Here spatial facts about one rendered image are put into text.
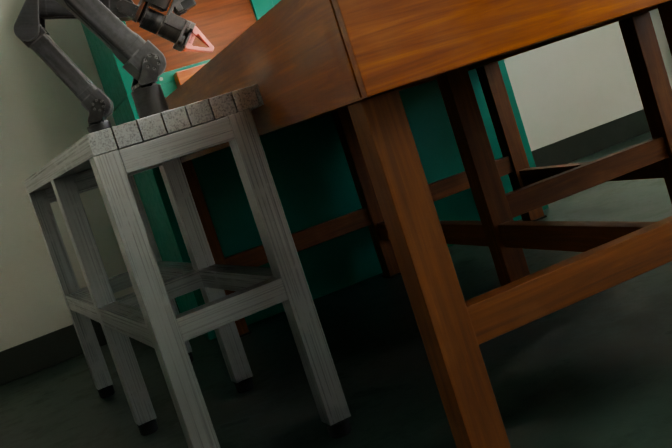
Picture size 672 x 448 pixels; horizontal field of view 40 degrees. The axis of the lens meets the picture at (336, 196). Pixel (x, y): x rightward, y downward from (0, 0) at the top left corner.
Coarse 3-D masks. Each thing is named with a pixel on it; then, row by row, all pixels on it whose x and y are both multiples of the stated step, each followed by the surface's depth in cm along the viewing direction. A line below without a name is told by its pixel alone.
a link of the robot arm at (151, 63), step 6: (150, 54) 186; (144, 60) 185; (150, 60) 185; (156, 60) 186; (144, 66) 185; (150, 66) 185; (156, 66) 186; (144, 72) 185; (150, 72) 185; (156, 72) 186; (144, 78) 185; (150, 78) 185; (156, 78) 186; (132, 84) 191; (138, 84) 185; (144, 84) 185; (150, 84) 186; (132, 90) 191
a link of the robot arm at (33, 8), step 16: (32, 0) 236; (48, 0) 238; (112, 0) 240; (128, 0) 240; (32, 16) 236; (48, 16) 239; (64, 16) 240; (128, 16) 241; (16, 32) 236; (32, 32) 236
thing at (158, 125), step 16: (224, 96) 164; (240, 96) 166; (256, 96) 167; (176, 112) 161; (192, 112) 162; (208, 112) 163; (224, 112) 164; (112, 128) 156; (128, 128) 157; (144, 128) 158; (160, 128) 159; (176, 128) 161; (80, 144) 162; (96, 144) 155; (112, 144) 156; (128, 144) 157; (64, 160) 184; (80, 160) 167; (32, 176) 240; (48, 176) 213; (32, 192) 262
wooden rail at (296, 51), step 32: (288, 0) 137; (320, 0) 126; (256, 32) 157; (288, 32) 142; (320, 32) 130; (224, 64) 184; (256, 64) 163; (288, 64) 147; (320, 64) 134; (192, 96) 222; (288, 96) 153; (320, 96) 138; (352, 96) 126
